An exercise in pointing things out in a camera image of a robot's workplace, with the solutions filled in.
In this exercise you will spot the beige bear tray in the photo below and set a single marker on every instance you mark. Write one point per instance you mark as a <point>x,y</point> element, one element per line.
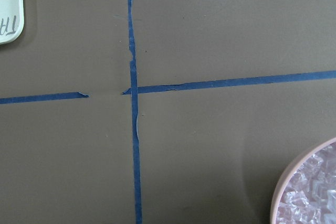
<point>12,20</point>

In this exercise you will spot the pile of ice cubes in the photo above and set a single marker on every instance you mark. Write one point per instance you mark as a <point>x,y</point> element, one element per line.
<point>309,190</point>

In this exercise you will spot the pink bowl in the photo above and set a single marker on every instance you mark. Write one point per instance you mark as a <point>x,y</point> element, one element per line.
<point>286,179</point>

